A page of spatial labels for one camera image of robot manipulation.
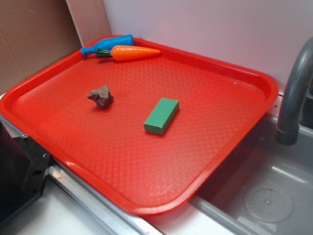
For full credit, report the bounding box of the green rectangular block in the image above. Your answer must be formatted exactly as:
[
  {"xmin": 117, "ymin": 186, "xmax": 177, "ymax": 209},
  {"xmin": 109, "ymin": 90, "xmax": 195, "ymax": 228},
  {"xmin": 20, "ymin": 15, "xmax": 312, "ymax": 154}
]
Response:
[{"xmin": 144, "ymin": 98, "xmax": 179, "ymax": 135}]

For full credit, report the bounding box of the red plastic tray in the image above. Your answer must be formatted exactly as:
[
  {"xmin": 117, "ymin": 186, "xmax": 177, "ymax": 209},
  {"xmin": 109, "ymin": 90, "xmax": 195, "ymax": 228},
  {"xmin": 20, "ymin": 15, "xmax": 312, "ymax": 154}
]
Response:
[{"xmin": 0, "ymin": 39, "xmax": 278, "ymax": 215}]

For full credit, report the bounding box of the brown rock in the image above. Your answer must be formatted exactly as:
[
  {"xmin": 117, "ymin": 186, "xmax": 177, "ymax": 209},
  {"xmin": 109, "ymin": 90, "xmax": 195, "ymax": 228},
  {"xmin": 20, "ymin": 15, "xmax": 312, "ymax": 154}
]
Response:
[{"xmin": 87, "ymin": 85, "xmax": 113, "ymax": 109}]

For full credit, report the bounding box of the orange toy carrot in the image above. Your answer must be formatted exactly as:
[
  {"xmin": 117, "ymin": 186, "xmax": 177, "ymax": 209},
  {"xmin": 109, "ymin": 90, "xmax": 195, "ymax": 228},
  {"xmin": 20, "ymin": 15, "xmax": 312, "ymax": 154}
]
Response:
[{"xmin": 95, "ymin": 45, "xmax": 161, "ymax": 61}]

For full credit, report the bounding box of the blue toy bottle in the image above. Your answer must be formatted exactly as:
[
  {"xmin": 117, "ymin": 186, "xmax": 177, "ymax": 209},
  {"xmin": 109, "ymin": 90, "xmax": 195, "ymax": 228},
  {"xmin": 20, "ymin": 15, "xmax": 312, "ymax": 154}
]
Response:
[{"xmin": 81, "ymin": 34, "xmax": 134, "ymax": 56}]

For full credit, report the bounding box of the grey sink basin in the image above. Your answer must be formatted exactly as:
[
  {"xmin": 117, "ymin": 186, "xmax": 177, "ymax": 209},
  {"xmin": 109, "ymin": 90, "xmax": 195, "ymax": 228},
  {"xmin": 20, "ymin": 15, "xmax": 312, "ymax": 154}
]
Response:
[{"xmin": 190, "ymin": 115, "xmax": 313, "ymax": 235}]

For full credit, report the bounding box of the grey faucet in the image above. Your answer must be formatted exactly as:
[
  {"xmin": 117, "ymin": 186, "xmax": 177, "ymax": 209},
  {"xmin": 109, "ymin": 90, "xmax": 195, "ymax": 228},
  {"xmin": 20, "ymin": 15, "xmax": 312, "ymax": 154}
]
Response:
[{"xmin": 275, "ymin": 38, "xmax": 313, "ymax": 145}]

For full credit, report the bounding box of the cardboard panel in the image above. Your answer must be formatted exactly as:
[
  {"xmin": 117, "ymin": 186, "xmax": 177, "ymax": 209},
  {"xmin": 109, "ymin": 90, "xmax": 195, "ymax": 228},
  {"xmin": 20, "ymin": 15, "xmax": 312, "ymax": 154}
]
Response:
[{"xmin": 0, "ymin": 0, "xmax": 111, "ymax": 94}]

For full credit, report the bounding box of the metal rail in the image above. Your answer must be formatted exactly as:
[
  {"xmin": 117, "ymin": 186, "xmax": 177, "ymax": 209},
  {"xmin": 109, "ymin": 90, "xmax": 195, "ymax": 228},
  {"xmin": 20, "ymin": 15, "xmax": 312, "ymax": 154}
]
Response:
[{"xmin": 0, "ymin": 115, "xmax": 162, "ymax": 235}]

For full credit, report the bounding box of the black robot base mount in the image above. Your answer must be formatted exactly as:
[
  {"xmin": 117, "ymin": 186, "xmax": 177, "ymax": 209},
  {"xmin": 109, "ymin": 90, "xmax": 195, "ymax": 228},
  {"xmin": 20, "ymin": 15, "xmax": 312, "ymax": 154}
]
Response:
[{"xmin": 0, "ymin": 124, "xmax": 52, "ymax": 227}]

